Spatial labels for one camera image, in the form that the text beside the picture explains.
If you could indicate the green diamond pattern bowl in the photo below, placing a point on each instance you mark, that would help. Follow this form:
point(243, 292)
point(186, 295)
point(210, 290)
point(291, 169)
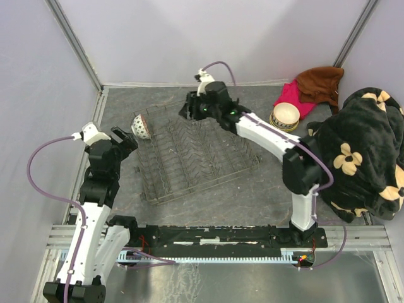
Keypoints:
point(139, 128)

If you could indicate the pink cloth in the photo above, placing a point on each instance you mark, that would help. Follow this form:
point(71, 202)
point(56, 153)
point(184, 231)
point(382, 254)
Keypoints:
point(291, 95)

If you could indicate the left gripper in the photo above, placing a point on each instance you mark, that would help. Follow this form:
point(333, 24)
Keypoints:
point(127, 145)

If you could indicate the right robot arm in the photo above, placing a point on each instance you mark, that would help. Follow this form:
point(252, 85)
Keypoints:
point(302, 168)

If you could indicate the grey wire dish rack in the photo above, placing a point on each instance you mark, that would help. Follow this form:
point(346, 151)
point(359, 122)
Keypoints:
point(183, 157)

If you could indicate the light blue cable duct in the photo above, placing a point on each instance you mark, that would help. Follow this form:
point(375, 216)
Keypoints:
point(138, 258)

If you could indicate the black floral blanket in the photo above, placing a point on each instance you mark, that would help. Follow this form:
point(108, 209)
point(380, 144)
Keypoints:
point(362, 145)

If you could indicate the red lattice pattern bowl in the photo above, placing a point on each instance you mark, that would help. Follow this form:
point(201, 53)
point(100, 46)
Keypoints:
point(285, 115)

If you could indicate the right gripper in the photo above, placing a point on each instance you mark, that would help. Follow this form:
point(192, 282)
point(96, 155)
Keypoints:
point(190, 106)

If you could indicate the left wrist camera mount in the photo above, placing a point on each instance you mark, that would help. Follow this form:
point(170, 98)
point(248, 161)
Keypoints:
point(90, 134)

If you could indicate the brown cloth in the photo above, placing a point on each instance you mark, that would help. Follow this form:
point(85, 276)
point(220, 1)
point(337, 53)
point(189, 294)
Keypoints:
point(320, 85)

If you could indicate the yellow dotted bowl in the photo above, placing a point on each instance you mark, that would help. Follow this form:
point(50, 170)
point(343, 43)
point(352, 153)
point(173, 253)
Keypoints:
point(284, 128)

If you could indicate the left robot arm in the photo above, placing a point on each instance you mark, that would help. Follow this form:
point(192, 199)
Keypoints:
point(97, 241)

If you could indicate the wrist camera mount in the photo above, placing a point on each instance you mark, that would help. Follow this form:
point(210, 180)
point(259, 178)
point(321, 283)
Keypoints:
point(203, 78)
point(90, 134)

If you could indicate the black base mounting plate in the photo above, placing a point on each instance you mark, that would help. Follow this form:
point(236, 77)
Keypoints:
point(169, 241)

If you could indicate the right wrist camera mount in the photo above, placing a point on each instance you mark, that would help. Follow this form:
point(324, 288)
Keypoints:
point(203, 78)

